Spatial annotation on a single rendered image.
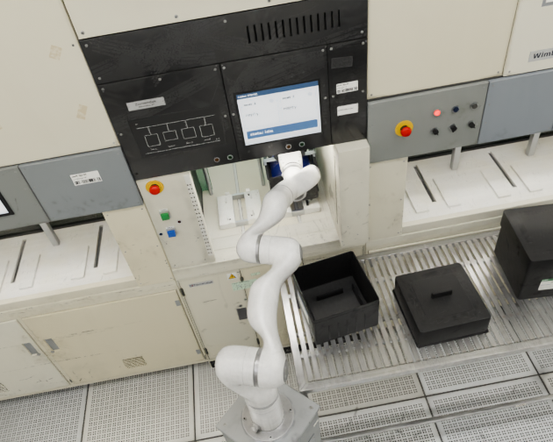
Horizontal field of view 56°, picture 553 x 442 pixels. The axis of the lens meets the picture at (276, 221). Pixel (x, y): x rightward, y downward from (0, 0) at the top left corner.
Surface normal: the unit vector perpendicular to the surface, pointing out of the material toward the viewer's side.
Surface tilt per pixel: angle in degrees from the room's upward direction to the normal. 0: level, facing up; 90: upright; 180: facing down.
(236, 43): 90
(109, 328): 90
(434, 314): 0
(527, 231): 0
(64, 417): 0
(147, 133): 90
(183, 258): 90
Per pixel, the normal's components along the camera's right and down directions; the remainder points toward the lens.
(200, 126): 0.14, 0.69
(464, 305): -0.11, -0.70
